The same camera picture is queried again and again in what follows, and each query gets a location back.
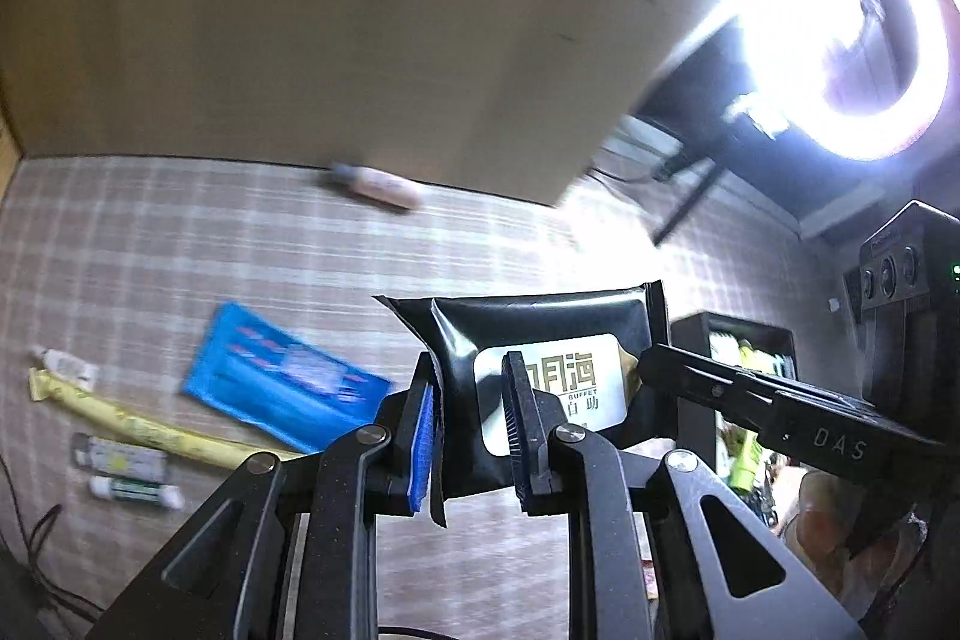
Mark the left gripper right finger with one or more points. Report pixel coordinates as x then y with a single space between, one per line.
538 461

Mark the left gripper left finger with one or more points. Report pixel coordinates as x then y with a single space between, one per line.
411 414

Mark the black wet wipes pack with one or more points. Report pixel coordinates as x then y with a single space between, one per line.
582 348

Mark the lime green tube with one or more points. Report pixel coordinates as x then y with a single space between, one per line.
742 446

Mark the black storage tray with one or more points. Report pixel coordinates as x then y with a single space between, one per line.
701 429

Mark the blue flat packet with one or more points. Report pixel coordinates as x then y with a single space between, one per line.
262 376

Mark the small pink bottle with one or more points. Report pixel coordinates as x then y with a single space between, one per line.
376 185

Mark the small white green tube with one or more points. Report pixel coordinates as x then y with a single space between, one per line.
126 489

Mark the black light stand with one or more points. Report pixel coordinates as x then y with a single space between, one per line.
691 201

